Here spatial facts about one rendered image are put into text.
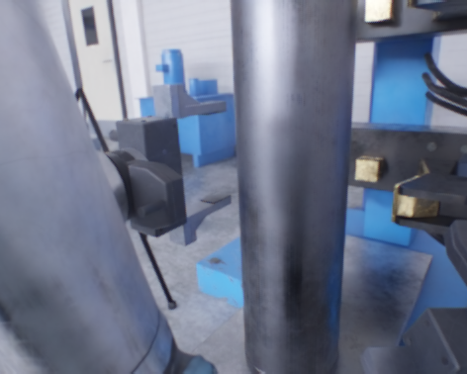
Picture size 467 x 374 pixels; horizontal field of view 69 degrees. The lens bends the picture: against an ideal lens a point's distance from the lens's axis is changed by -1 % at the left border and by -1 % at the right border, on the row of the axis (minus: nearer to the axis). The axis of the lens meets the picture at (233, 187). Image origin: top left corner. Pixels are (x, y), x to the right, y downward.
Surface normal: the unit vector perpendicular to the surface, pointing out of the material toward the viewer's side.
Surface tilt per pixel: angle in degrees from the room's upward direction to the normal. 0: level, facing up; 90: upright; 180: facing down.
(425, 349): 83
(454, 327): 25
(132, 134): 90
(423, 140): 90
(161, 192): 90
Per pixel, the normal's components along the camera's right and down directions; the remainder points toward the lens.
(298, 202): -0.04, 0.31
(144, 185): -0.61, 0.27
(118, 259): 0.96, -0.01
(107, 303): 0.87, 0.14
